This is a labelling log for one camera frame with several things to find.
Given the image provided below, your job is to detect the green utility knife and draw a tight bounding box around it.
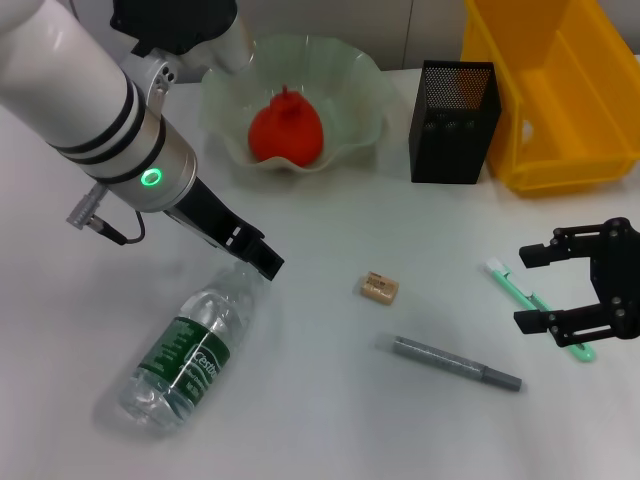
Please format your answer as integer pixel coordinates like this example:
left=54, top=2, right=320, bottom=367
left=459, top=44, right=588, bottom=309
left=483, top=257, right=598, bottom=363

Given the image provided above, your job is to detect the yellow plastic bin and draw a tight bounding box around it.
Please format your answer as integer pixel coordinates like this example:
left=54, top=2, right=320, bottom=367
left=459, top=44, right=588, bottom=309
left=459, top=0, right=640, bottom=199

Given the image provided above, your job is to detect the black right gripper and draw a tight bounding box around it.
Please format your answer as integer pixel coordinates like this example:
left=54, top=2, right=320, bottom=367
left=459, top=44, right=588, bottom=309
left=513, top=216, right=640, bottom=349

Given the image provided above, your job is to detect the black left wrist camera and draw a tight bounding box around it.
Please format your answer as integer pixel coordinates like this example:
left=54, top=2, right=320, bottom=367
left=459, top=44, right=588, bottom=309
left=109, top=0, right=254, bottom=101

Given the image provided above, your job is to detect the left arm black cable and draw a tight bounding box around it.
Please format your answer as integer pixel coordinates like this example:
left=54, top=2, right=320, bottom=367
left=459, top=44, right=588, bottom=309
left=66, top=182, right=147, bottom=246

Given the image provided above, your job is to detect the grey marker pen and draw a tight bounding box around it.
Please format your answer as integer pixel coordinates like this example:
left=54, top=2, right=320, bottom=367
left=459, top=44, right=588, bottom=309
left=377, top=333, right=525, bottom=394

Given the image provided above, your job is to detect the green glass fruit bowl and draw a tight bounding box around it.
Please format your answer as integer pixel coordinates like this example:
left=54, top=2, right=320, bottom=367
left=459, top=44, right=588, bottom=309
left=199, top=33, right=390, bottom=176

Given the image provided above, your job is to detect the black mesh pen holder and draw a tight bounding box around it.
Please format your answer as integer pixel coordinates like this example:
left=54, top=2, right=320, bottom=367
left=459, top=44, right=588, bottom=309
left=408, top=59, right=503, bottom=185

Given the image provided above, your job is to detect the orange fruit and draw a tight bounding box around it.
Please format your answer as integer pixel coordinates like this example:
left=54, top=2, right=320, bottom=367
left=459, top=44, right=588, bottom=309
left=248, top=85, right=325, bottom=169

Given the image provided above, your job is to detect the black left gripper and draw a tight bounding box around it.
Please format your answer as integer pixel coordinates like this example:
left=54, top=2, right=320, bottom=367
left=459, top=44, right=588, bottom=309
left=166, top=176, right=286, bottom=282

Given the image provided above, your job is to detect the beige eraser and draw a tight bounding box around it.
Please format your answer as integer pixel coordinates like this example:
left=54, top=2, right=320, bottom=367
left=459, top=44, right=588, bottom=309
left=358, top=270, right=401, bottom=305

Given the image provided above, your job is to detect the clear water bottle green label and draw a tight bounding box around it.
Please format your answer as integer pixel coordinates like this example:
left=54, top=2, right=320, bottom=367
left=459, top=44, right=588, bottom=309
left=117, top=263, right=266, bottom=434

